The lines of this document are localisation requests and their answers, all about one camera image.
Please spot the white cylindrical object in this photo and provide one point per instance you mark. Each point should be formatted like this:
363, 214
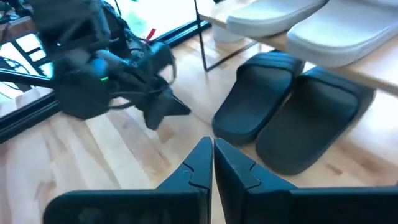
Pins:
225, 35

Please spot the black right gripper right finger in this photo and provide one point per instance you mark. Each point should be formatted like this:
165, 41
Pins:
280, 205

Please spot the black rubber slide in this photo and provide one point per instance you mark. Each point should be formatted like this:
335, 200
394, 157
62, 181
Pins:
248, 105
311, 124

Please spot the wooden shelf with black frame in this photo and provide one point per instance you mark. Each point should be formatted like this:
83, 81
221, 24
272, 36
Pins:
373, 73

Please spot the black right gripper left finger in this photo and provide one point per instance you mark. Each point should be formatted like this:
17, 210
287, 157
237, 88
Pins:
155, 208

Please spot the red tag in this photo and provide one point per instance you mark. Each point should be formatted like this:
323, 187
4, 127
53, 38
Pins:
150, 34

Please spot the white rubber slide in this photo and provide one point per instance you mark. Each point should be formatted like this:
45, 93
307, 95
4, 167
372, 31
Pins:
335, 37
267, 20

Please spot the black table edge rail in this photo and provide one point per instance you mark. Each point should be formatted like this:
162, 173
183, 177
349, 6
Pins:
28, 119

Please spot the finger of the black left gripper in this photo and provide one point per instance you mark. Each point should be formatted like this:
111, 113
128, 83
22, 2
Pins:
174, 107
153, 116

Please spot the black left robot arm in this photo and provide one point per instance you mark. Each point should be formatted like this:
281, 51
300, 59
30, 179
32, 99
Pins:
71, 25

